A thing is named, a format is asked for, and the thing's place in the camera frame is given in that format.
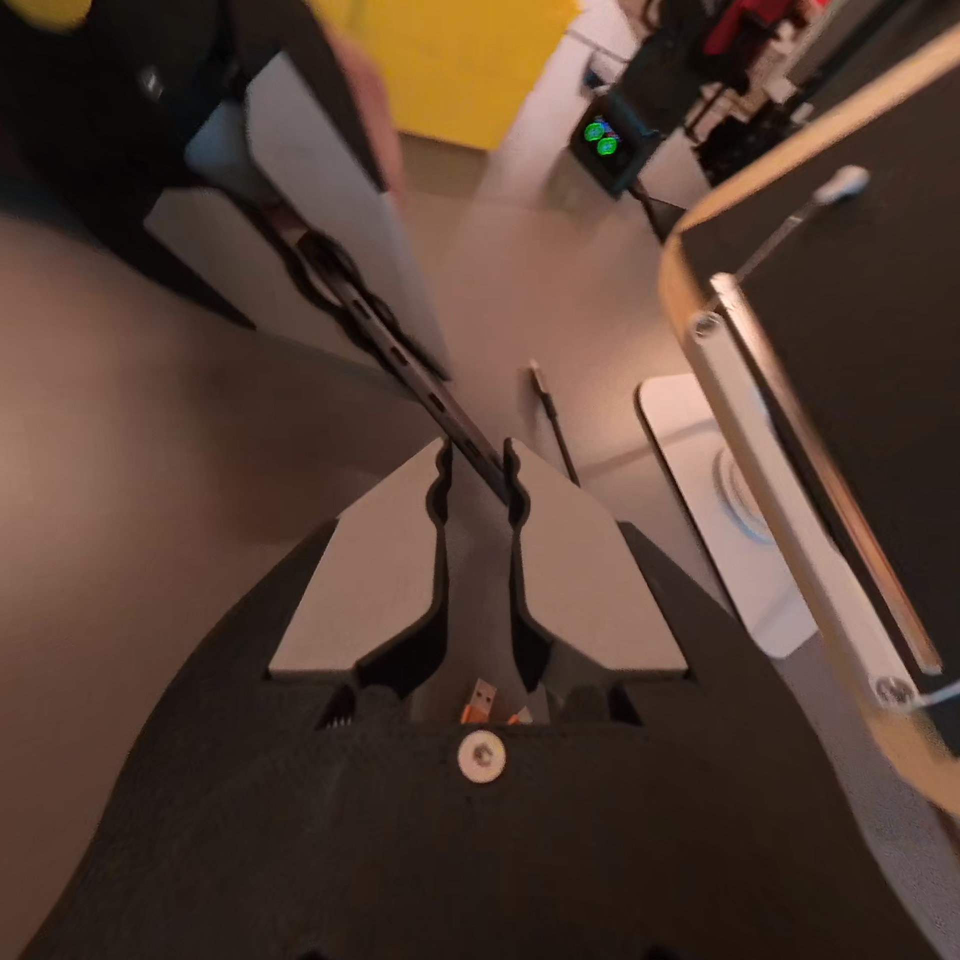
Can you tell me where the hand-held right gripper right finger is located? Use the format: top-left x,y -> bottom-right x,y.
502,437 -> 691,695

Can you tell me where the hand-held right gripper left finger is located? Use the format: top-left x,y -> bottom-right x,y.
267,437 -> 451,687

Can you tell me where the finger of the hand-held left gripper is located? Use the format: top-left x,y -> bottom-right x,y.
183,51 -> 453,384
142,186 -> 425,399

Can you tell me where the black cable with orange plugs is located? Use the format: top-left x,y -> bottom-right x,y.
459,677 -> 534,726

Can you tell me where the grey usb hub with cable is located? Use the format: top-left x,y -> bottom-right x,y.
300,232 -> 582,504

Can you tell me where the yellow plastic bin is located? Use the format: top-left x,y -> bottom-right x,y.
311,0 -> 582,151

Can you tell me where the person's left hand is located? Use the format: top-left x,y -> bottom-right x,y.
328,26 -> 412,219

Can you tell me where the small display with green circles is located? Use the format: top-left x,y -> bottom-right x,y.
568,93 -> 663,200

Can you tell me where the dark background furniture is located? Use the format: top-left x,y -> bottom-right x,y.
600,0 -> 849,170

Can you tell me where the red cloth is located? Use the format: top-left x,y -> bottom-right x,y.
705,0 -> 789,54

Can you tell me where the thin metal rod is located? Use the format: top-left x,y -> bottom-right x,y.
731,165 -> 871,282

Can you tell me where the white bracket bar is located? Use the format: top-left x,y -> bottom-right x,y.
688,271 -> 942,712

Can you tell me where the black display power cable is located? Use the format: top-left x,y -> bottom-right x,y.
628,180 -> 687,243

